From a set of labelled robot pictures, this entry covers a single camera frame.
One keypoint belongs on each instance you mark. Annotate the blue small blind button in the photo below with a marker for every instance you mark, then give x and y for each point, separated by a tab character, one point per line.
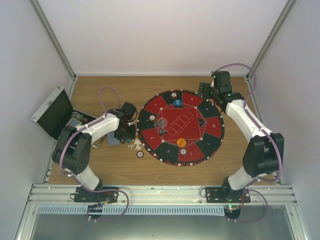
177	102

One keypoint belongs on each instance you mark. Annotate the card box in case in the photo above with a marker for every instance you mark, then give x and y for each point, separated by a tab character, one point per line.
74	122

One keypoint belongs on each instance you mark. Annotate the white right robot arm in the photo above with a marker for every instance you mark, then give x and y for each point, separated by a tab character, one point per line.
264	153

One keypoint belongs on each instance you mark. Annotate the aluminium poker case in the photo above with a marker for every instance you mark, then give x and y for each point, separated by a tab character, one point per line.
54	114

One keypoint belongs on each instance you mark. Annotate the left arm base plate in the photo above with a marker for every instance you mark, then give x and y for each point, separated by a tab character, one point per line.
84	196

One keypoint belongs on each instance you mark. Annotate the clear round dealer button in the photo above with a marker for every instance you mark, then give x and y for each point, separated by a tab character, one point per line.
162	122

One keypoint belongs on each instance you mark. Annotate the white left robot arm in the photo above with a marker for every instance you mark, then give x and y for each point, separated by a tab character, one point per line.
73	149

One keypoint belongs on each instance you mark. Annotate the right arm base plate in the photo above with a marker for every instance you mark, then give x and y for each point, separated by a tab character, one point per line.
214	194

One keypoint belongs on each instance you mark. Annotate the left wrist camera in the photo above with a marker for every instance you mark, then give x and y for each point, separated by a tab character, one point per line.
130	111

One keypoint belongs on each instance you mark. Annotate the orange 100 chip stack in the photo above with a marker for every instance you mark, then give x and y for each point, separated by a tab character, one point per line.
139	154

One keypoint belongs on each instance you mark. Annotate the playing card deck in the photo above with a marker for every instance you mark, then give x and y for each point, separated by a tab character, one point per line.
111	140

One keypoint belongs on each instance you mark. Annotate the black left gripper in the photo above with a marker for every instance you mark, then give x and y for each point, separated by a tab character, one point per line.
131	135

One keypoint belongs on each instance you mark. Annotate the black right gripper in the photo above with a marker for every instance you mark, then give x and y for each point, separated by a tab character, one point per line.
205	86

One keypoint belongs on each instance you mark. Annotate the slotted cable duct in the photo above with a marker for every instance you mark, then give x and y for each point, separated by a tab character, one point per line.
152	210

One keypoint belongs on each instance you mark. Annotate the front aluminium rail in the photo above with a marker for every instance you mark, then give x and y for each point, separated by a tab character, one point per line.
161	195

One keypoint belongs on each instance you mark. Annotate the round red black poker mat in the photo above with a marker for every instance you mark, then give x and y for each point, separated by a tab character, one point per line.
198	121

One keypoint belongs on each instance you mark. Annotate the orange big blind button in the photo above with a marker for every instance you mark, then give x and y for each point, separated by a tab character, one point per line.
181	142

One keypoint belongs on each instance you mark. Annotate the green 50 chip stack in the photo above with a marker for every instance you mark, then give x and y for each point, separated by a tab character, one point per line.
128	140

